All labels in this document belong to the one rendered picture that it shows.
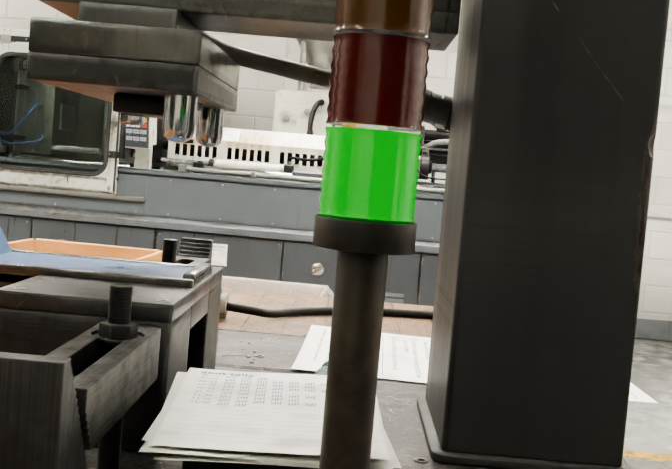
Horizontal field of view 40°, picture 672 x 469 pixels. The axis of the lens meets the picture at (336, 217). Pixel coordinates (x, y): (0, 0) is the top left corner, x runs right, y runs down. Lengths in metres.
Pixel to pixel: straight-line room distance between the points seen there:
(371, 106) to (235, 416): 0.17
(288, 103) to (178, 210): 1.02
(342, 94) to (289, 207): 4.75
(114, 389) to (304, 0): 0.27
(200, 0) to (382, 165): 0.27
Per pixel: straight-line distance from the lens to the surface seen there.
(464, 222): 0.56
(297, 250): 5.10
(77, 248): 3.49
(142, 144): 5.15
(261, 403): 0.47
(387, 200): 0.35
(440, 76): 7.07
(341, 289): 0.36
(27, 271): 0.63
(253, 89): 7.10
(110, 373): 0.42
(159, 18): 0.58
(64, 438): 0.37
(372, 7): 0.35
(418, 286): 5.12
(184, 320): 0.57
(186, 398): 0.47
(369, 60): 0.35
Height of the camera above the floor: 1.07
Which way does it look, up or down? 3 degrees down
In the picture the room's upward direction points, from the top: 5 degrees clockwise
